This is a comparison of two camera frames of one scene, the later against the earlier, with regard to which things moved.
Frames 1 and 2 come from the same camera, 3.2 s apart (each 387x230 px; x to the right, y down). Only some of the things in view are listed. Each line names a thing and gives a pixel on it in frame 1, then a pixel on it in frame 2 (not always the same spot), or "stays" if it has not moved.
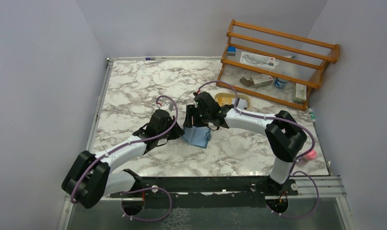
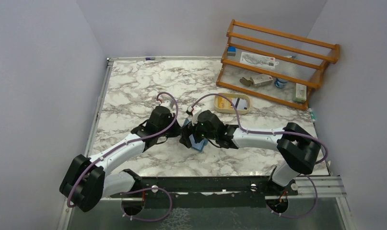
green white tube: (311, 114) stays
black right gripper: (191, 110) → (187, 130)
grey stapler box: (261, 80) stays
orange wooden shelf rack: (273, 66) stays
